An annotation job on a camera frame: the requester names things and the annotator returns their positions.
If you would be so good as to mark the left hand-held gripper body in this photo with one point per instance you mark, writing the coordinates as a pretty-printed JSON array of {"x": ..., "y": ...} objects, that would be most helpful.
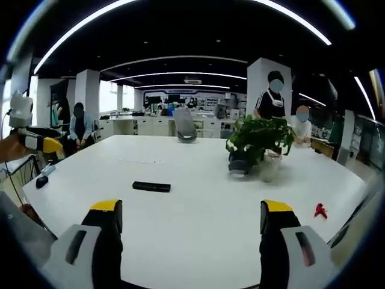
[{"x": 20, "y": 111}]

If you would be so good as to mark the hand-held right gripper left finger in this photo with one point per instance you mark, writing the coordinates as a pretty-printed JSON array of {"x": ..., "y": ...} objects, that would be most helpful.
[{"x": 108, "y": 241}]

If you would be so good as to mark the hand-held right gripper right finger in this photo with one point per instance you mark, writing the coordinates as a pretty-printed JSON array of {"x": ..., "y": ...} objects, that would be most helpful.
[{"x": 275, "y": 241}]

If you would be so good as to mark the black remote control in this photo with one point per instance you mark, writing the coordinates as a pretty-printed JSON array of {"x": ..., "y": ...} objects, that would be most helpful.
[{"x": 152, "y": 186}]

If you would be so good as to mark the person's left hand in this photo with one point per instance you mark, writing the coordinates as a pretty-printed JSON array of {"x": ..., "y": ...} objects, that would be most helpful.
[{"x": 12, "y": 150}]

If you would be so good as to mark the light blue packet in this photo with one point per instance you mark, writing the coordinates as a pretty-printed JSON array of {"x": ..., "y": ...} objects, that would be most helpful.
[{"x": 48, "y": 170}]

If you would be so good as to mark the black computer mouse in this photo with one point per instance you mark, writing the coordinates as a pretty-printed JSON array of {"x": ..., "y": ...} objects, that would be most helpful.
[{"x": 41, "y": 182}]

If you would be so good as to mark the red clip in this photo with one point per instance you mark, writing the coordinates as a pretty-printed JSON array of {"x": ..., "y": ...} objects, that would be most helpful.
[{"x": 319, "y": 209}]

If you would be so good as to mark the grey plant pot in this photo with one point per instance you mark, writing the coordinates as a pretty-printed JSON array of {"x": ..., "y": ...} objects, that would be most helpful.
[{"x": 237, "y": 165}]

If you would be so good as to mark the white cabinet counter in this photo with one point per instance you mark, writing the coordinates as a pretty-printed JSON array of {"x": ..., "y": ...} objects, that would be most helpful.
[{"x": 144, "y": 126}]

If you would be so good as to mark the green leafy plant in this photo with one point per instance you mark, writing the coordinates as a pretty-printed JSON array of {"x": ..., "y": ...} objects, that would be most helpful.
[{"x": 255, "y": 132}]

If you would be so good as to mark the grey office chair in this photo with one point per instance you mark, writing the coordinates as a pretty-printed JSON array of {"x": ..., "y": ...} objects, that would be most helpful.
[{"x": 184, "y": 122}]

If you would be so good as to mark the ceiling air conditioner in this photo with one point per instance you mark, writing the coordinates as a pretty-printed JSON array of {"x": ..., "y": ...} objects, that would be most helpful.
[{"x": 193, "y": 81}]

